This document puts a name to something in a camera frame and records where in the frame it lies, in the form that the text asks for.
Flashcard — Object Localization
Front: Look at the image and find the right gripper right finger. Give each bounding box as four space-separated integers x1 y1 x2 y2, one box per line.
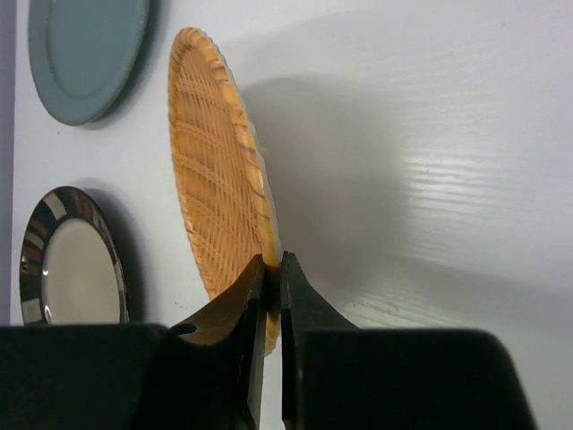
279 253 536 429

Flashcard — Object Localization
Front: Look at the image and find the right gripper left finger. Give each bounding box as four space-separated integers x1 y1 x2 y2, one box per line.
1 256 265 429

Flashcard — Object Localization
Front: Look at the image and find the woven bamboo plate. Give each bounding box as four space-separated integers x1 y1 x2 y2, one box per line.
167 27 282 354

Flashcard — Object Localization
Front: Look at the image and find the teal ceramic plate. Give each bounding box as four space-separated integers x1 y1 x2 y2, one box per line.
28 0 158 126

